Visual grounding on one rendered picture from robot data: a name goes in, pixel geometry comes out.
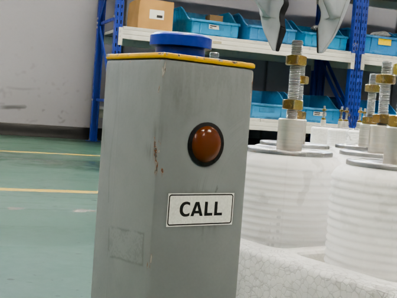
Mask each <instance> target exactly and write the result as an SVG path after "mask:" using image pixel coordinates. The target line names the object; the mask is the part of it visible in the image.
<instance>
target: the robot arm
mask: <svg viewBox="0 0 397 298"><path fill-rule="evenodd" d="M254 1H255V2H256V4H257V6H258V7H259V13H260V16H261V23H262V27H263V31H264V33H265V36H266V39H267V41H268V43H269V45H270V46H271V49H272V51H279V49H280V47H281V44H282V41H283V39H284V36H285V33H286V29H285V13H286V11H287V9H288V6H289V1H288V0H254ZM349 3H350V0H318V6H319V9H320V12H321V15H320V20H319V23H318V27H317V53H323V52H325V51H326V49H327V47H328V46H329V45H330V43H331V42H332V40H333V38H334V37H335V36H336V34H337V32H338V30H339V28H340V26H341V23H342V20H343V18H344V16H345V14H346V11H347V9H348V6H349Z"/></svg>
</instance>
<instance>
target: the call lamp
mask: <svg viewBox="0 0 397 298"><path fill-rule="evenodd" d="M221 146H222V141H221V137H220V134H219V132H218V131H217V130H216V129H215V128H213V127H210V126H205V127H202V128H200V129H199V130H198V131H197V132H196V133H195V135H194V137H193V141H192V149H193V154H194V155H195V157H196V159H198V160H199V161H201V162H203V163H208V162H211V161H213V160H214V159H215V158H216V157H217V156H218V155H219V153H220V149H221Z"/></svg>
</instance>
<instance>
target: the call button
mask: <svg viewBox="0 0 397 298"><path fill-rule="evenodd" d="M149 45H150V46H153V47H155V52H156V53H158V52H169V53H175V54H185V55H190V56H199V57H205V51H210V50H211V47H212V39H211V38H210V37H209V36H206V35H201V34H194V33H183V32H173V31H158V32H154V33H152V34H151V35H150V41H149Z"/></svg>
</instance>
